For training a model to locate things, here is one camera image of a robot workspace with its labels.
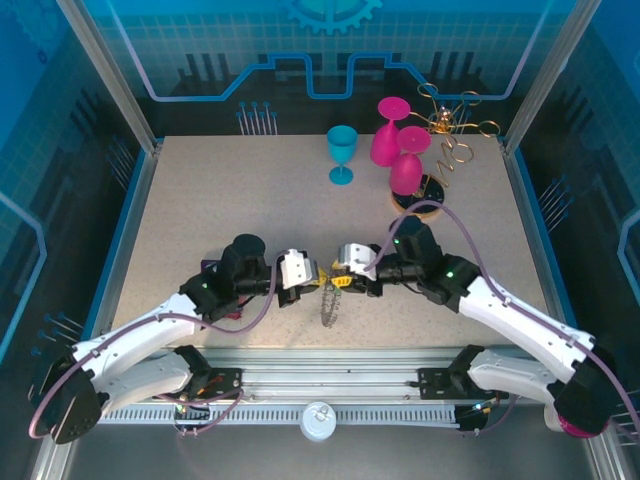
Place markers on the blue plastic goblet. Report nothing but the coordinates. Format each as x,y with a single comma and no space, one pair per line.
342,142

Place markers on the white tin can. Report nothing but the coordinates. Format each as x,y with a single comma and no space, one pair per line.
317,422

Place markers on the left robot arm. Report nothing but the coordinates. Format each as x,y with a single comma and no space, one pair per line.
140,330

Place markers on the aluminium table side rail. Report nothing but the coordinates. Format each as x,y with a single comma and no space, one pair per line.
530,225
132,215

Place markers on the pink plastic goblet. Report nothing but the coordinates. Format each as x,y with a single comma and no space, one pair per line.
384,147
405,170

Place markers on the purple candy wrapper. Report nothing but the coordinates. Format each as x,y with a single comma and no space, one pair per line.
207,265

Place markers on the aluminium frame post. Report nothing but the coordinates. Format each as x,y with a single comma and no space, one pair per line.
550,75
107,75

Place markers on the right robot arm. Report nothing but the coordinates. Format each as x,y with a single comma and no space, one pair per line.
525,325

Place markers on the metal disc with key rings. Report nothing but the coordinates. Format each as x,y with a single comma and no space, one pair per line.
331,307

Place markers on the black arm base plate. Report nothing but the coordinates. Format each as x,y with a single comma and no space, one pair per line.
227,382
432,382

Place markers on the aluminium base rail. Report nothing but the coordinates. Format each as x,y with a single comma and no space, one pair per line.
325,370

